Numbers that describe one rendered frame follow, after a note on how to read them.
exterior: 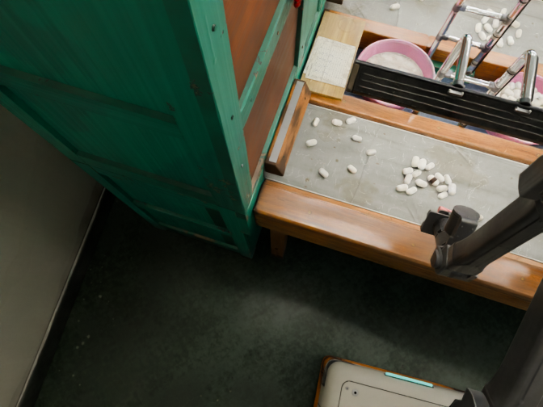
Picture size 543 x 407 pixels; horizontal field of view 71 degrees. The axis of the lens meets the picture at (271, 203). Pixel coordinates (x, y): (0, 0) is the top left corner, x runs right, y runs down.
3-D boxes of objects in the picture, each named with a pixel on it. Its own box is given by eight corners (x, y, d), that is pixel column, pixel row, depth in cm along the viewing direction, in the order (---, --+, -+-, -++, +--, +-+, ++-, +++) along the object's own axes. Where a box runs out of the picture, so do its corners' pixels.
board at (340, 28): (341, 101, 125) (342, 99, 124) (297, 89, 126) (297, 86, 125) (365, 23, 134) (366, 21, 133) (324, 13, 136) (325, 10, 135)
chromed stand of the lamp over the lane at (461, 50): (448, 182, 126) (538, 111, 83) (389, 165, 128) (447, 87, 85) (458, 133, 131) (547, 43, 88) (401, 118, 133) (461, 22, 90)
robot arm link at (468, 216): (431, 270, 84) (471, 281, 83) (452, 229, 78) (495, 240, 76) (425, 240, 94) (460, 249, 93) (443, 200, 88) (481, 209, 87)
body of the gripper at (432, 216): (429, 207, 97) (432, 223, 91) (469, 219, 96) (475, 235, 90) (418, 227, 100) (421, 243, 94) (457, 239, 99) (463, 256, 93)
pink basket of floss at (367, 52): (439, 103, 135) (450, 88, 126) (372, 132, 131) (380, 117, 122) (401, 47, 142) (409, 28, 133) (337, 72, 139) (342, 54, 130)
